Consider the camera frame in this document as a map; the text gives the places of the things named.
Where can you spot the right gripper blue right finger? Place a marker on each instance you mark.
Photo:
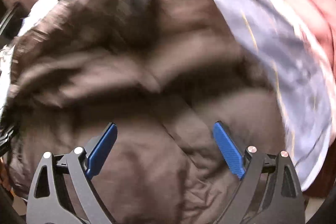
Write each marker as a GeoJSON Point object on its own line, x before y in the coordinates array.
{"type": "Point", "coordinates": [282, 200]}

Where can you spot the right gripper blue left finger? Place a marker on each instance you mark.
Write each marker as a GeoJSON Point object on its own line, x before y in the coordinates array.
{"type": "Point", "coordinates": [49, 201]}

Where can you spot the brown down jacket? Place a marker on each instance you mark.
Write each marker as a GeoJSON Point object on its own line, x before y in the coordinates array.
{"type": "Point", "coordinates": [164, 71]}

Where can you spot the blue plaid bed sheet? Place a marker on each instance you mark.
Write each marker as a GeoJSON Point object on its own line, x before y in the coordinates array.
{"type": "Point", "coordinates": [299, 72]}

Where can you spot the pink floral bed cover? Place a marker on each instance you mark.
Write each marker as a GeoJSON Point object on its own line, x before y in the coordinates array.
{"type": "Point", "coordinates": [309, 8]}

